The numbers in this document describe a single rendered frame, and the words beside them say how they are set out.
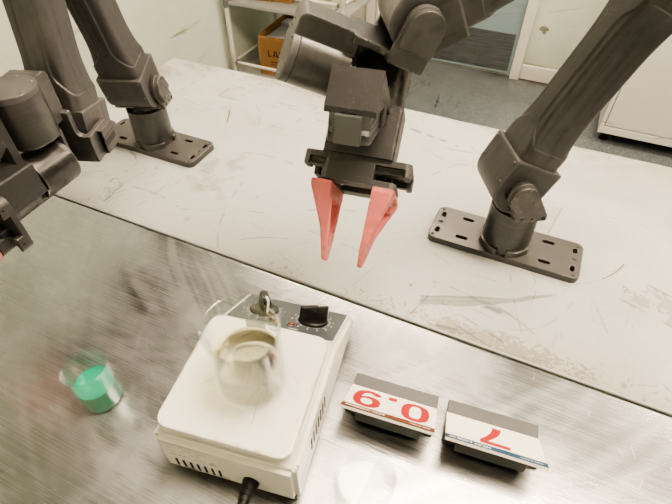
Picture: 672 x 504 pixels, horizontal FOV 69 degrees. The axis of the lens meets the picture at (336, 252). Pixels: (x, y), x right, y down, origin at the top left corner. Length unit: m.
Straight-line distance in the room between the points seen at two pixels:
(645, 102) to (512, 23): 0.93
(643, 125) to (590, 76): 2.26
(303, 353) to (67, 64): 0.43
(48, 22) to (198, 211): 0.29
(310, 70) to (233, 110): 0.53
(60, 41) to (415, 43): 0.40
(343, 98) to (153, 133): 0.53
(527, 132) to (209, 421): 0.44
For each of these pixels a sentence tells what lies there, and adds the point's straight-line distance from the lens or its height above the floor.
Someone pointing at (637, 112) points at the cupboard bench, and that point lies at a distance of 2.80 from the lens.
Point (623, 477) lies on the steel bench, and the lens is 0.57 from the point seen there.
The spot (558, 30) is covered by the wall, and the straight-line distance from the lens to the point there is 3.26.
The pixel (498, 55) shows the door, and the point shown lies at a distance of 3.33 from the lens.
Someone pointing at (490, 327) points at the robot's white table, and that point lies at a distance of 0.61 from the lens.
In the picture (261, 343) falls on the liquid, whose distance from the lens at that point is 0.42.
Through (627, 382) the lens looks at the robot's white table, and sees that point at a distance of 0.63.
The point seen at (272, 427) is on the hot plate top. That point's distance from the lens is 0.43.
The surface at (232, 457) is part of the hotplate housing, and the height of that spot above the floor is 0.97.
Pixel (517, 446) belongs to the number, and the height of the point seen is 0.93.
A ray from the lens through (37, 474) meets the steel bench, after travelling 0.58.
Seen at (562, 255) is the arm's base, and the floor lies 0.91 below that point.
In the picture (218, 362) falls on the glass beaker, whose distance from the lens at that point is 0.38.
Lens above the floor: 1.37
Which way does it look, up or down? 45 degrees down
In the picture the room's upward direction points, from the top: straight up
